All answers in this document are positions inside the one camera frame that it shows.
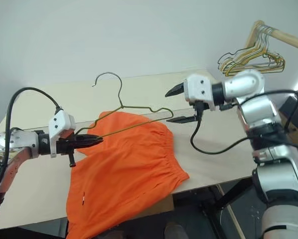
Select dark wire hanger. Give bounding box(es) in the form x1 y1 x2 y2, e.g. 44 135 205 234
217 48 247 75

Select thin wooden stick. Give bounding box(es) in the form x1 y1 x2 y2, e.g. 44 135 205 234
216 184 247 239

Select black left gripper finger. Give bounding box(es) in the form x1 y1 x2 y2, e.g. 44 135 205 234
74 134 104 143
74 141 104 150

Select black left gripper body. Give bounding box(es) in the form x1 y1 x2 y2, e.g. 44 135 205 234
55 135 78 168

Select wooden hanging rod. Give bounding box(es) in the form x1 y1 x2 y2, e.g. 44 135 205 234
253 20 298 53

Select orange shorts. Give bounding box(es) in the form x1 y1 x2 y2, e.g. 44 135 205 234
65 111 191 239

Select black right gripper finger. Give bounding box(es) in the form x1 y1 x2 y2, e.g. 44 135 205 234
164 83 186 98
166 115 198 124

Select olive wire hanger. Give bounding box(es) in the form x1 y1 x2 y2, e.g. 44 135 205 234
75 72 175 140

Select gold wire hanger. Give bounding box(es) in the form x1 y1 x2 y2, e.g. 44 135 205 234
223 24 286 74

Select bunch of wire hangers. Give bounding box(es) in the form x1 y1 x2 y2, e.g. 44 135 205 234
221 23 287 77

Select dark rounded shape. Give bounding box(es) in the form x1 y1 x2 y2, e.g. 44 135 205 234
163 221 187 239

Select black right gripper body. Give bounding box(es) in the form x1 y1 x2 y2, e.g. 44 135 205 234
188 99 210 123

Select black table leg frame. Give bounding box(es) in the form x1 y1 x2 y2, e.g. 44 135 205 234
172 178 256 239

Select black box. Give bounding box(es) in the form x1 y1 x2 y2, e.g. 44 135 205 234
278 96 298 131

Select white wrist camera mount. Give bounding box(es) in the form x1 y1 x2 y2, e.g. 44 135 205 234
48 107 76 159
183 73 218 112

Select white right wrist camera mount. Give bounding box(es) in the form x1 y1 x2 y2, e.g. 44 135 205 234
183 73 218 112

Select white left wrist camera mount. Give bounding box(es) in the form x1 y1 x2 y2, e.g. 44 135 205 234
48 107 76 159

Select silver wire hanger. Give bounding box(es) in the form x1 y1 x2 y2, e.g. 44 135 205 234
235 24 283 66

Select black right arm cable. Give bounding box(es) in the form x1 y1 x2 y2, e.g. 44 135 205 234
190 90 298 155

